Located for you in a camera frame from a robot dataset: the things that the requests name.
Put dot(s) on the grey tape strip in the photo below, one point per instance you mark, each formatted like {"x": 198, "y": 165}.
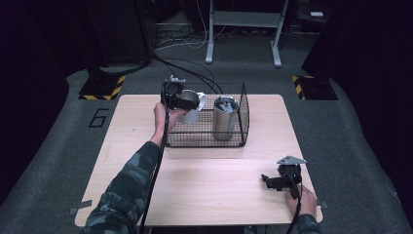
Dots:
{"x": 323, "y": 204}
{"x": 81, "y": 206}

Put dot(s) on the black stand with striped base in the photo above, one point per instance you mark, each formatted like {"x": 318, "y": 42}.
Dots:
{"x": 313, "y": 87}
{"x": 104, "y": 87}

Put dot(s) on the steel tumbler with lid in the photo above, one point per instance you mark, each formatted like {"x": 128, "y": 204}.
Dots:
{"x": 224, "y": 120}

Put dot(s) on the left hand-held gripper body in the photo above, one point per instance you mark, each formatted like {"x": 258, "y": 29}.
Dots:
{"x": 172, "y": 92}

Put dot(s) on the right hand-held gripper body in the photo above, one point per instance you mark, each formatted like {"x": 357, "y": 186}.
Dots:
{"x": 290, "y": 172}

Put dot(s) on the small white box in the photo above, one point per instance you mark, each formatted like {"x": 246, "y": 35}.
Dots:
{"x": 317, "y": 14}

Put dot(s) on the dark curtain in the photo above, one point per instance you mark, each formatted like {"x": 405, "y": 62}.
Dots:
{"x": 29, "y": 81}
{"x": 373, "y": 81}

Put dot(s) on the person's left hand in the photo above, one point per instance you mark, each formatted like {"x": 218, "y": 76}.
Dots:
{"x": 165, "y": 120}

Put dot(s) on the black cabinet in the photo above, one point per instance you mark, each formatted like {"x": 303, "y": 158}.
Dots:
{"x": 120, "y": 29}

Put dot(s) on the person's right hand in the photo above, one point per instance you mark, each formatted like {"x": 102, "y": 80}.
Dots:
{"x": 302, "y": 201}

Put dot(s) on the white metal desk frame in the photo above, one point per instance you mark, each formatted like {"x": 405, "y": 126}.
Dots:
{"x": 246, "y": 19}

